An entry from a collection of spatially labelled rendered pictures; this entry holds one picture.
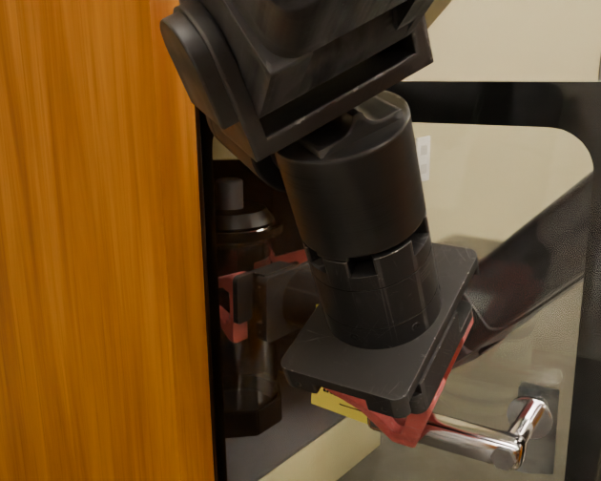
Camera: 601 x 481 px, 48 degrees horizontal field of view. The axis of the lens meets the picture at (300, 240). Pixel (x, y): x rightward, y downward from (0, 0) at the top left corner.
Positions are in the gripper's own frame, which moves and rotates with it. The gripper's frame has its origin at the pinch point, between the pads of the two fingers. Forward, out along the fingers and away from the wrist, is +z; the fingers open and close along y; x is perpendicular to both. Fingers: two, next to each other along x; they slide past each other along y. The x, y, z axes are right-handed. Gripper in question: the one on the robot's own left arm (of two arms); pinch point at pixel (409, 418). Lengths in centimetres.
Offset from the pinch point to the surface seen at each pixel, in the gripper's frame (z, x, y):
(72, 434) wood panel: 5.3, -25.6, 6.5
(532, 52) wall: 71, -47, -190
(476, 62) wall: 54, -51, -150
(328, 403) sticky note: 5.0, -7.9, -2.4
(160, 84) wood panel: -18.4, -14.1, -4.5
